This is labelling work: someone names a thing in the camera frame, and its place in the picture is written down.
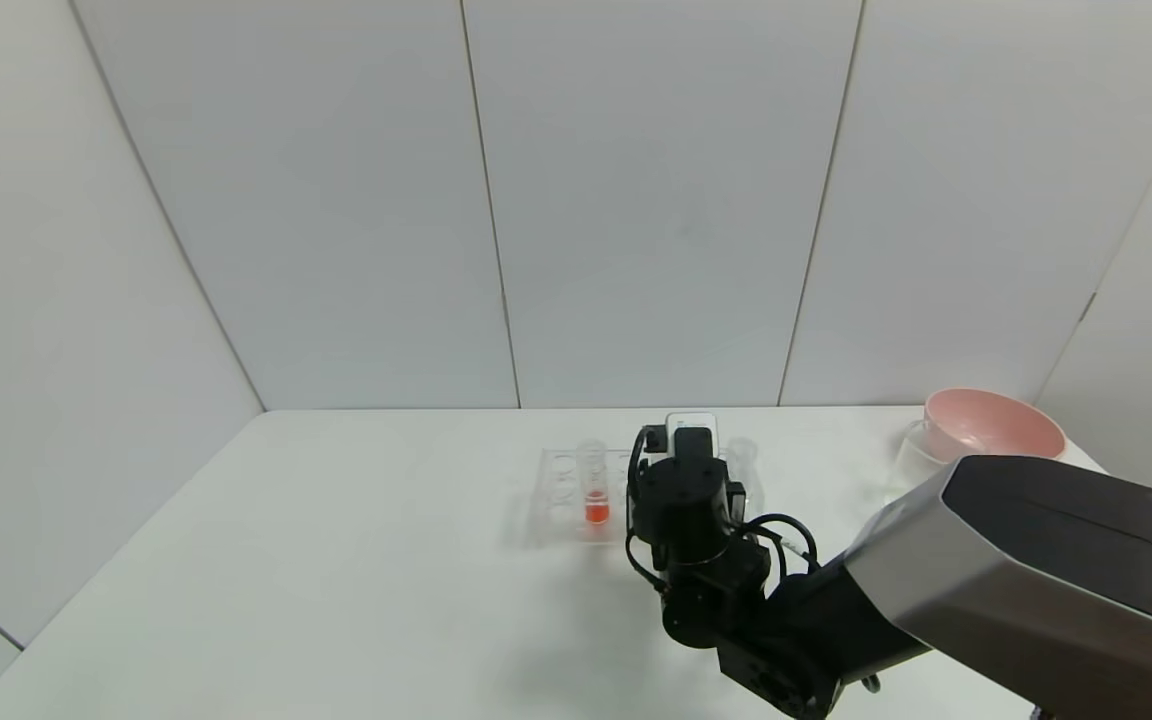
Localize clear glass beaker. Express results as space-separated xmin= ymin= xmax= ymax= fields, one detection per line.
xmin=886 ymin=420 xmax=949 ymax=501

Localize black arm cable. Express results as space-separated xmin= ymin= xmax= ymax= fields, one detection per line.
xmin=736 ymin=513 xmax=822 ymax=581

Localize red pigment test tube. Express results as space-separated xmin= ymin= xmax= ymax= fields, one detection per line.
xmin=577 ymin=441 xmax=611 ymax=528

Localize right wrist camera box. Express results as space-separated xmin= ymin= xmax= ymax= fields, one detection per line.
xmin=666 ymin=412 xmax=720 ymax=459

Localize pink bowl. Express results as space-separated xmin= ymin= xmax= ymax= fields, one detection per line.
xmin=924 ymin=388 xmax=1067 ymax=463

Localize clear acrylic test tube rack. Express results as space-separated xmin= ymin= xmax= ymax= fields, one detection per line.
xmin=526 ymin=447 xmax=765 ymax=549

